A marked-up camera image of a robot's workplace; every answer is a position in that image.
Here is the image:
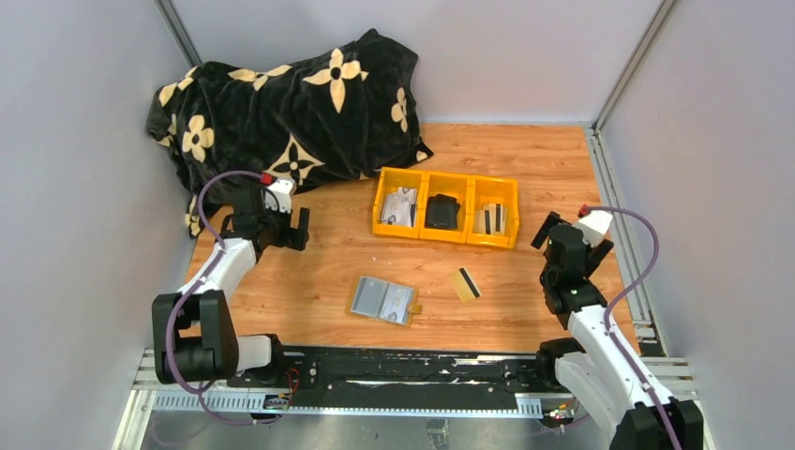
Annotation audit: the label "gold card black stripe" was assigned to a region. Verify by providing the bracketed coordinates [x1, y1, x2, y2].
[450, 267, 482, 303]

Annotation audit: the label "black card holder in bin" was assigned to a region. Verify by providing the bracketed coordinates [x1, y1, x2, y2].
[425, 194, 460, 230]

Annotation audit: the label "yellow three-compartment bin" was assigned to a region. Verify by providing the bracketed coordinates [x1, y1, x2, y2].
[371, 168, 520, 248]

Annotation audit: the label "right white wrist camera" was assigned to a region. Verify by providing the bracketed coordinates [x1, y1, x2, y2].
[574, 210, 613, 247]

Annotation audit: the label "white cards in bin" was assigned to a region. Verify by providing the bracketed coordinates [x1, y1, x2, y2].
[381, 187, 418, 228]

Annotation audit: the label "aluminium frame rail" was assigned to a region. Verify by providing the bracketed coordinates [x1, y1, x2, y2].
[112, 347, 715, 450]

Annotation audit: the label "black floral blanket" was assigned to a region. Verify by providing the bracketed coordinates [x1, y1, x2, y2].
[144, 29, 432, 238]

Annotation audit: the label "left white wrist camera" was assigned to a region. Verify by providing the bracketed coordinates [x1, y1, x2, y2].
[265, 177, 296, 214]

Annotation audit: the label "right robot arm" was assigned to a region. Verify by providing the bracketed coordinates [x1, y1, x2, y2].
[532, 205, 705, 449]

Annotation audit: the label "gold cards in bin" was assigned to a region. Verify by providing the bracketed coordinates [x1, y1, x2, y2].
[473, 203, 507, 235]

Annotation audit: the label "yellow leather card holder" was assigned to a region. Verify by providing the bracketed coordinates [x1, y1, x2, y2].
[345, 276, 423, 327]

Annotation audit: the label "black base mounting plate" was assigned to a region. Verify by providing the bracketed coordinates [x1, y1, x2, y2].
[228, 346, 574, 413]

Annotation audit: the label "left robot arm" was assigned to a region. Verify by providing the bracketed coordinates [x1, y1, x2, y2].
[152, 178, 309, 387]

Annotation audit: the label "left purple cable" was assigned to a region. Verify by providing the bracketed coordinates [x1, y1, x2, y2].
[163, 170, 293, 428]

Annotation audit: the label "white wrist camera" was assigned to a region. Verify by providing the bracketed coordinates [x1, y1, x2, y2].
[265, 177, 296, 214]
[574, 210, 613, 247]

